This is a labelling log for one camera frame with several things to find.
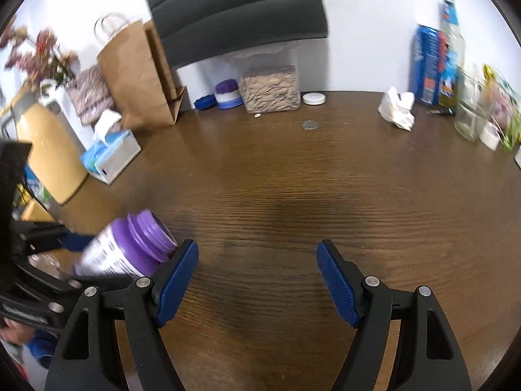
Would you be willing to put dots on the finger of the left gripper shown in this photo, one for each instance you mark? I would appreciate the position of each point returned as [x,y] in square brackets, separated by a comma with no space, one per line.
[74,242]

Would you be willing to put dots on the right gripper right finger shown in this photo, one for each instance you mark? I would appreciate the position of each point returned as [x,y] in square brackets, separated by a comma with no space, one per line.
[428,355]

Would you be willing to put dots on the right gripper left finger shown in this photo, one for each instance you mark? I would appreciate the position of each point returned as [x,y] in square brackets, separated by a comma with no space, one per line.
[87,355]

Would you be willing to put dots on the purple pill bottle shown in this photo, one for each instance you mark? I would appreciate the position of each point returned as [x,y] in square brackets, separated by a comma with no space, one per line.
[134,245]

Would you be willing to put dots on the yellow mug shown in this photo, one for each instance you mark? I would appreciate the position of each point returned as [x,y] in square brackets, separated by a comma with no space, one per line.
[35,212]

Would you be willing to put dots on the yellow thermos jug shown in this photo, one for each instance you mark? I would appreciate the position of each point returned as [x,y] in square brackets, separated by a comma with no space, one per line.
[54,157]

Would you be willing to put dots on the blue tissue box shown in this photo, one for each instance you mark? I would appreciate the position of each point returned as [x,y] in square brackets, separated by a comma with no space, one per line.
[113,148]

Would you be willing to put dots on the dried pink flowers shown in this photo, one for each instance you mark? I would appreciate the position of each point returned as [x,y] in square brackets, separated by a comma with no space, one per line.
[40,58]

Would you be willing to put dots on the brown paper bag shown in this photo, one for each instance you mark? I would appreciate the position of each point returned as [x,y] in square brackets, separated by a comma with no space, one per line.
[138,74]

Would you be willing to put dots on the blue bottle lid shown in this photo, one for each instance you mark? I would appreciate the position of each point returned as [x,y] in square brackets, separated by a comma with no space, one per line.
[205,102]

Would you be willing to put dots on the purple white small jar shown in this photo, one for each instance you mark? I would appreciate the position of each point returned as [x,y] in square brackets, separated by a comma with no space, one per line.
[227,94]

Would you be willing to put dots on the clear container of seeds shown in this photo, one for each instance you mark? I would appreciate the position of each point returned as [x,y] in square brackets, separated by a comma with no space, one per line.
[269,78]

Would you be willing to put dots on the crumpled white tissue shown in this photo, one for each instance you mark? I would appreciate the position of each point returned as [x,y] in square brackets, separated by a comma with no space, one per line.
[396,108]

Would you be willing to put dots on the colourful snack packets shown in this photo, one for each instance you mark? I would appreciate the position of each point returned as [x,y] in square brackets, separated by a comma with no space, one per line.
[504,102]

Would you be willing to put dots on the black paper bag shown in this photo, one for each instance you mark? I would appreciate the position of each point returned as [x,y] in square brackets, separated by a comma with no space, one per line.
[194,30]

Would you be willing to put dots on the clear drinking glass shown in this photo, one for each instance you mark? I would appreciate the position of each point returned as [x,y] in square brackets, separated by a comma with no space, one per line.
[473,109]

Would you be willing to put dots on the silver coin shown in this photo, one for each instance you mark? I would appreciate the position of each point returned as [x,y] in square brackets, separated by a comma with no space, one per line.
[310,125]

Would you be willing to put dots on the white round lid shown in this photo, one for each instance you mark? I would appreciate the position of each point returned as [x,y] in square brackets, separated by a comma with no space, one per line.
[314,99]

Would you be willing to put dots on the blue snack package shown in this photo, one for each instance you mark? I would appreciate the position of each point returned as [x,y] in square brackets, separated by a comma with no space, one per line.
[428,48]

